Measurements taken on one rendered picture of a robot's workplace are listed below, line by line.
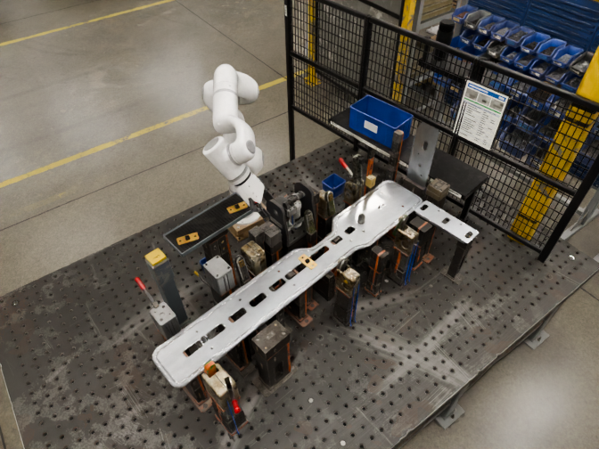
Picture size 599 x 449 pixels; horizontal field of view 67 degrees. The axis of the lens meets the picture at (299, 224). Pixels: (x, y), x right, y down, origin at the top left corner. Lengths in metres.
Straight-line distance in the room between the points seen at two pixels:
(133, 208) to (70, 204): 0.51
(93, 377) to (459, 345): 1.56
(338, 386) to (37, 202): 3.00
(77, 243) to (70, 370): 1.64
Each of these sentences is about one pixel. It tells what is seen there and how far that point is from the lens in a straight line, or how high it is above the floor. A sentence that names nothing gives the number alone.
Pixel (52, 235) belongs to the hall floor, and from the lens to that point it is 3.86.
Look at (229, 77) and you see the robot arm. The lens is 1.73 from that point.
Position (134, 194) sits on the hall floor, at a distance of 3.93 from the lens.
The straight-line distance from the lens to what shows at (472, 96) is 2.31.
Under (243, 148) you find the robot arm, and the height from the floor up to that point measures 1.62.
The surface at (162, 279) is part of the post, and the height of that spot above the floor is 1.06.
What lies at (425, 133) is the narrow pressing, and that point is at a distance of 2.15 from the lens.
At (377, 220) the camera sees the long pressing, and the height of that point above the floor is 1.00.
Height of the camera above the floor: 2.51
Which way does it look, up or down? 47 degrees down
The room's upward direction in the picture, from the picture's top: 1 degrees counter-clockwise
